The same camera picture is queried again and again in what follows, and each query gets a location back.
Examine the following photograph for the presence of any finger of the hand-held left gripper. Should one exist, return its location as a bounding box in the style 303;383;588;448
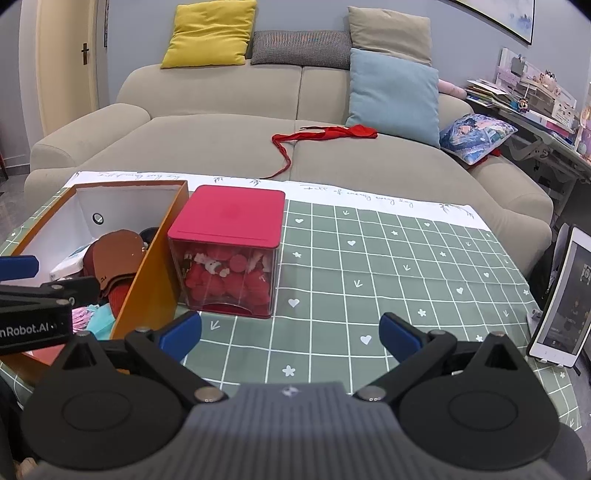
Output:
0;255;40;281
0;276;101;306

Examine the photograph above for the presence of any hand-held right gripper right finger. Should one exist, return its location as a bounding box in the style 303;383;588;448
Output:
352;312;543;403

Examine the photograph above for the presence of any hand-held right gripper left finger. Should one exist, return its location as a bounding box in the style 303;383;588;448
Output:
46;311;228;403

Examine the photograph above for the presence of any small white box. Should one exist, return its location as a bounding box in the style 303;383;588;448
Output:
50;244;93;280

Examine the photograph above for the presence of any teal round bag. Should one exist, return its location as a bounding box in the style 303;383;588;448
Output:
85;305;117;341

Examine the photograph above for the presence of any red fabric item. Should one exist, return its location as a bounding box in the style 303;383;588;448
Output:
108;284;136;317

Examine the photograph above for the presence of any orange cardboard box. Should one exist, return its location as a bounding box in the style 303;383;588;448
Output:
0;180;190;386

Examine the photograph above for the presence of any green checked tablecloth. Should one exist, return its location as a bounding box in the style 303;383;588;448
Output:
0;171;583;432

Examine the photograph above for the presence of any clear box with red lid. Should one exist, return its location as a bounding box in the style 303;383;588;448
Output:
167;185;286;319

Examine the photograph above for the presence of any white tablet stand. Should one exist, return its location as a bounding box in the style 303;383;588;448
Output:
526;308;580;370

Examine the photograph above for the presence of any white tablet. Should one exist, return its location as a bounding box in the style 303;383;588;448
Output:
526;224;591;368

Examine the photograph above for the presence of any beige fabric sofa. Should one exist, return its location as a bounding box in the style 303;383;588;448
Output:
23;62;555;273

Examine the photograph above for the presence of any red cloth piece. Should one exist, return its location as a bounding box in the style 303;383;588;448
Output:
467;148;503;171

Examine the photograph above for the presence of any white door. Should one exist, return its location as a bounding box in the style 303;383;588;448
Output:
37;0;109;134

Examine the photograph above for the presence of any red ribbon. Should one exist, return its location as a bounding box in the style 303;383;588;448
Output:
259;124;378;180

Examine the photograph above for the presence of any cartoon printed pillow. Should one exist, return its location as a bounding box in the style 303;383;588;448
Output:
440;113;519;166

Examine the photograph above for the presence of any light blue pillow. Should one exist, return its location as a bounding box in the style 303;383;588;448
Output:
345;48;441;148

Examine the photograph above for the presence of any grey desk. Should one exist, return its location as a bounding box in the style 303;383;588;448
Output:
464;92;591;232

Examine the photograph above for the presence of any pink plush toy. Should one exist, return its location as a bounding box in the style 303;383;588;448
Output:
438;78;467;99

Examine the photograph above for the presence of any stack of papers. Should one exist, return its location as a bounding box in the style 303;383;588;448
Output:
464;79;511;109

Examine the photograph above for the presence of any purple plush toy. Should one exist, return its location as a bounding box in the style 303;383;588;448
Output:
575;104;591;162

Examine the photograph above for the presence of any white desk organiser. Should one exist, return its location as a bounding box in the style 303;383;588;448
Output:
499;47;578;127

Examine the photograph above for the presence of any yellow pillow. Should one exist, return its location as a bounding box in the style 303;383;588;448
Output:
160;0;258;69

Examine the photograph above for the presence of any grey knitted pillow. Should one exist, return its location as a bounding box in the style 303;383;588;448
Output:
250;30;352;70

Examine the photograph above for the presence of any beige pillow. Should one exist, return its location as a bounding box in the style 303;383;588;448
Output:
347;6;433;65

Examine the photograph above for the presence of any framed wall picture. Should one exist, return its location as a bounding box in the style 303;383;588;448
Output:
450;0;536;45

